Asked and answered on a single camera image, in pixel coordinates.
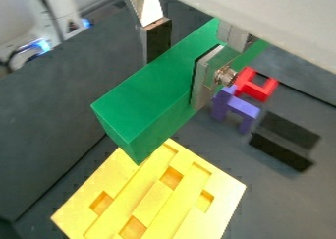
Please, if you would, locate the red branched block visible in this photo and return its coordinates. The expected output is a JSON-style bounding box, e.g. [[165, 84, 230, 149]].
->
[[234, 67, 278, 102]]

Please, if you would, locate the purple branched block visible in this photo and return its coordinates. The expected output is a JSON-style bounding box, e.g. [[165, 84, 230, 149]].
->
[[210, 85, 261, 134]]

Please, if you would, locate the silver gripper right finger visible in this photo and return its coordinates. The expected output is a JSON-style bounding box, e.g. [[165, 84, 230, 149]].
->
[[189, 21, 257, 110]]

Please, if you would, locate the green rectangular bar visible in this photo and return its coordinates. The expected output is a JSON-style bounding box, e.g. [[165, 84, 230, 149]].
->
[[89, 17, 272, 166]]

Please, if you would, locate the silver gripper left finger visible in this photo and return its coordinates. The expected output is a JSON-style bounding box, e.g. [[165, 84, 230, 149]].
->
[[124, 0, 172, 64]]

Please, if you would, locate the black angle bracket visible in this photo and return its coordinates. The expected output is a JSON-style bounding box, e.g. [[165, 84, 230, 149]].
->
[[249, 111, 320, 172]]

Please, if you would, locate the yellow slotted board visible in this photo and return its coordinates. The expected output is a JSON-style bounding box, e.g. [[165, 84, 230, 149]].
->
[[50, 140, 245, 239]]

